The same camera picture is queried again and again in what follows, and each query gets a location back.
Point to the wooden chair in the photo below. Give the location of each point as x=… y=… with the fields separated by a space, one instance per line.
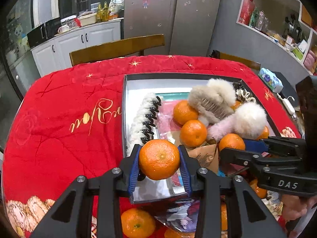
x=116 y=49
x=223 y=56

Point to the red bear-print blanket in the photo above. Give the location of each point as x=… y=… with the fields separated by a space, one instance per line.
x=69 y=124

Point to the brown snack packet in tray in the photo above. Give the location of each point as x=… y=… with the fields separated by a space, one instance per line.
x=207 y=156

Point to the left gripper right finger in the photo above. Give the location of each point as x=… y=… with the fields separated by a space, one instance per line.
x=247 y=216

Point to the anime picture card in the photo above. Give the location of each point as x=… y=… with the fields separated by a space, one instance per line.
x=181 y=215

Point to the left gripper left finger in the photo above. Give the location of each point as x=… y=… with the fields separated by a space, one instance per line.
x=71 y=214

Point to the black microwave oven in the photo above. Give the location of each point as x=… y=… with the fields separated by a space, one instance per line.
x=43 y=32

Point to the blue tissue pack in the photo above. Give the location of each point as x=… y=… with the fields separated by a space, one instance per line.
x=271 y=80

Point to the black white coil hair clip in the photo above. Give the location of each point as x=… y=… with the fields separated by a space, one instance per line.
x=143 y=125

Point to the mandarin orange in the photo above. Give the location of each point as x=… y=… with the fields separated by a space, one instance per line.
x=159 y=159
x=137 y=223
x=231 y=140

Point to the black shallow tray box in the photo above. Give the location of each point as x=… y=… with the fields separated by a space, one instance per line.
x=171 y=88

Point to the white wall shelf unit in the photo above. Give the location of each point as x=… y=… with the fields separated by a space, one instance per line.
x=285 y=23

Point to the white charger with cable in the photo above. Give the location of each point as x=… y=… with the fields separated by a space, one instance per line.
x=289 y=107

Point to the person's right hand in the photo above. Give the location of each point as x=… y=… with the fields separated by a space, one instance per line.
x=295 y=207

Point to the silver double-door refrigerator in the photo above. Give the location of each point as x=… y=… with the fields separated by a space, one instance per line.
x=187 y=25

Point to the orange in tray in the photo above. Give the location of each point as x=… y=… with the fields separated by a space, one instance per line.
x=183 y=112
x=193 y=133

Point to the white fluffy hair claw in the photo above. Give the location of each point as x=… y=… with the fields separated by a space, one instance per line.
x=215 y=103

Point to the black notebook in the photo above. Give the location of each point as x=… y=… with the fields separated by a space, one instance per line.
x=288 y=90

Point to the white kitchen cabinet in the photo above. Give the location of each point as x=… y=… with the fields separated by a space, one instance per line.
x=53 y=55

